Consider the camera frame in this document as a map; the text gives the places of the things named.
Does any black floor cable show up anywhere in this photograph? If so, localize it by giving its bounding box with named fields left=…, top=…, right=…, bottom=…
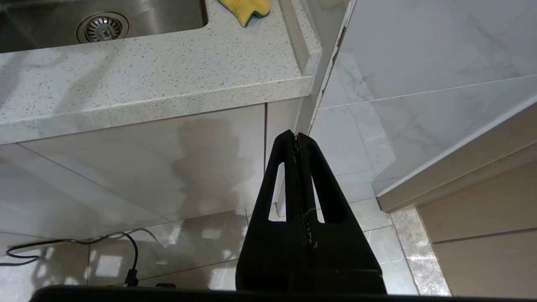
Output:
left=0, top=232, right=140, bottom=288

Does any metal sink drain strainer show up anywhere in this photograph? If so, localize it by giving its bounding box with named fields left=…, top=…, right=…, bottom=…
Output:
left=76, top=11, right=130, bottom=44

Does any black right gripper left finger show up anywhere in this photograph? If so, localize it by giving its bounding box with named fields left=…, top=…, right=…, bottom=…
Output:
left=235, top=130, right=313, bottom=294

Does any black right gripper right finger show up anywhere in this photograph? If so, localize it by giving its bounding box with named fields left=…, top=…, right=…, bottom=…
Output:
left=297, top=133, right=387, bottom=294

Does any white cabinet door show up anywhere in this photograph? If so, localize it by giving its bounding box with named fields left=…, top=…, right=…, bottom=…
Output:
left=0, top=143, right=168, bottom=244
left=19, top=104, right=267, bottom=223

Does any yellow sponge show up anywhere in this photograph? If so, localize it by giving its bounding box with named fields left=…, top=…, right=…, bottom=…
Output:
left=216, top=0, right=273, bottom=28

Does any stainless steel sink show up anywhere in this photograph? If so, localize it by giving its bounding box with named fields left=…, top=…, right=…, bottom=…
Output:
left=0, top=0, right=209, bottom=54

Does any narrow white cabinet panel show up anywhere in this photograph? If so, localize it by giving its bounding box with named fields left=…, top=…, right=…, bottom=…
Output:
left=265, top=97, right=303, bottom=216

